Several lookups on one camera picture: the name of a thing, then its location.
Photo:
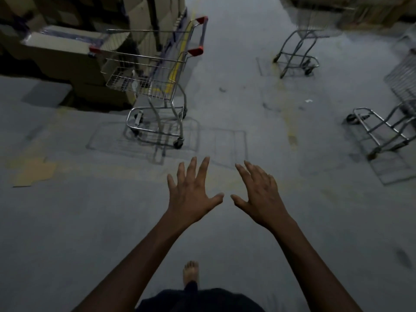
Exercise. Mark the person's right hand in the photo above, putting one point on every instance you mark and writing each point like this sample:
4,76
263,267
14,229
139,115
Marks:
263,204

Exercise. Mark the person's left hand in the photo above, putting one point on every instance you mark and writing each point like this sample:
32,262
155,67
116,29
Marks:
190,204

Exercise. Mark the person's left forearm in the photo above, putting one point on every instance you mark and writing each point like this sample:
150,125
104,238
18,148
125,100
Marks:
136,272

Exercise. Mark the stack of plain cardboard boxes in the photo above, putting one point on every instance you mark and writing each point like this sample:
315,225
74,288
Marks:
373,9

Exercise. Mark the person's right forearm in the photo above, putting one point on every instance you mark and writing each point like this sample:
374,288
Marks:
308,272

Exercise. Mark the person's dark clothing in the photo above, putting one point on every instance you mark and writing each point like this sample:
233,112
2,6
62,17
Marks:
201,302

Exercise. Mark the flat cardboard scrap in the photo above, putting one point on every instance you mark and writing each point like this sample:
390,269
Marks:
35,173

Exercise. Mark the person's left foot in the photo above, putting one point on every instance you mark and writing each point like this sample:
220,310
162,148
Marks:
190,272

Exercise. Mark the stack of blue-taped cardboard boxes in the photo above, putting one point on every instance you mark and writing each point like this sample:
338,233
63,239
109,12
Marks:
58,58

